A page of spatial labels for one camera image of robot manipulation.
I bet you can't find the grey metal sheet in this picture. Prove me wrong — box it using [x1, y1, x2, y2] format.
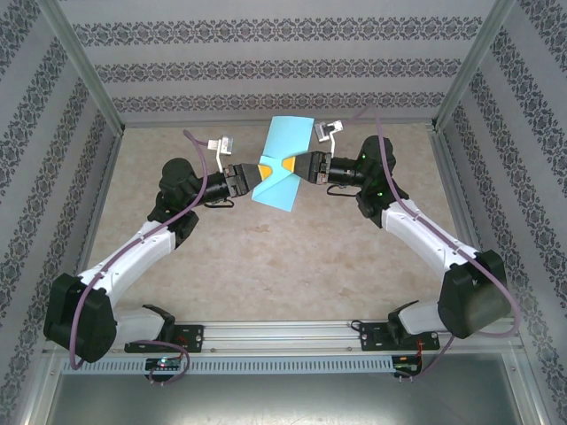
[43, 353, 541, 425]

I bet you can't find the small circuit board green light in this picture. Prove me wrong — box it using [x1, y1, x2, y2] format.
[145, 357, 183, 371]

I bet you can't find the small circuit board orange light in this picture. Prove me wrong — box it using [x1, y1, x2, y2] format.
[392, 353, 424, 371]

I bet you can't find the aluminium table side rail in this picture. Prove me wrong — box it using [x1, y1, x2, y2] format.
[61, 130, 125, 324]
[427, 123, 488, 267]

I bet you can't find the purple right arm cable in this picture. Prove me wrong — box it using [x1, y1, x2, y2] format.
[348, 105, 522, 383]

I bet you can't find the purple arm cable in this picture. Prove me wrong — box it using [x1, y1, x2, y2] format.
[348, 105, 522, 383]
[69, 127, 222, 387]

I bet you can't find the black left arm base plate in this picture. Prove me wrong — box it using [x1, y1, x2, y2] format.
[123, 324, 206, 354]

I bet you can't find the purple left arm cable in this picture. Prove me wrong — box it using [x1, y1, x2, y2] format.
[69, 127, 222, 387]

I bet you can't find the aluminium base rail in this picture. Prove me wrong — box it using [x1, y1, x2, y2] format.
[43, 321, 522, 355]

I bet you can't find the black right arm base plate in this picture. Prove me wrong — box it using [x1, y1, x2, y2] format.
[358, 321, 440, 353]

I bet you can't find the aluminium frame post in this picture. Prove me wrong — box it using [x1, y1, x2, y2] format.
[431, 0, 517, 134]
[37, 0, 126, 136]

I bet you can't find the slotted grey cable duct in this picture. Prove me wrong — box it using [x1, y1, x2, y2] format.
[59, 356, 398, 375]

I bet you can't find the lower aluminium frame bar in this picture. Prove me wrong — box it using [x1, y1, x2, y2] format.
[504, 349, 553, 425]
[15, 349, 63, 425]

